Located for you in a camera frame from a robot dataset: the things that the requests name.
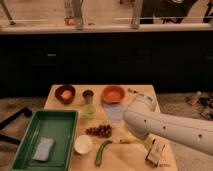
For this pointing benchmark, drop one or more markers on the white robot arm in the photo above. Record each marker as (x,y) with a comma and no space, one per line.
(141,119)

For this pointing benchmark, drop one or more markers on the green plastic tray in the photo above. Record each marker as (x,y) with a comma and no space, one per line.
(59,125)

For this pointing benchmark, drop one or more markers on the blue grey cloth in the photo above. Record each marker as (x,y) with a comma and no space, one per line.
(113,111)

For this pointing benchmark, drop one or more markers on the grey sponge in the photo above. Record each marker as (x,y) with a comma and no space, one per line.
(43,149)

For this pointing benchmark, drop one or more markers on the light green cup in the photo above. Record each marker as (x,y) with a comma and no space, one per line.
(88,111)

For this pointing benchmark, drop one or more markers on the small white bowl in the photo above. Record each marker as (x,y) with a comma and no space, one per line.
(83,144)

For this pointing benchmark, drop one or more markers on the dark brown bowl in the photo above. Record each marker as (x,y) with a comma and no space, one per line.
(60,90)

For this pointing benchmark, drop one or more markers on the orange food piece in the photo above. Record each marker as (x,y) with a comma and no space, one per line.
(66,94)

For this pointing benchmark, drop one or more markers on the yellow corn cob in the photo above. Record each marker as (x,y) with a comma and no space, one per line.
(128,141)

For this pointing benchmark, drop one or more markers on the small standing card holder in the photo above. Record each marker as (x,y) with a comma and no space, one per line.
(155,152)

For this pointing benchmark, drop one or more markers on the bunch of red grapes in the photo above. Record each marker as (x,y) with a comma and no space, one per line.
(103,131)

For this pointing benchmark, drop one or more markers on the dark metal cup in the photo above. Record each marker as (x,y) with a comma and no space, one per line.
(88,96)

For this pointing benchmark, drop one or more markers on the orange red bowl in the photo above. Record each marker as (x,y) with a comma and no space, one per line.
(113,94)

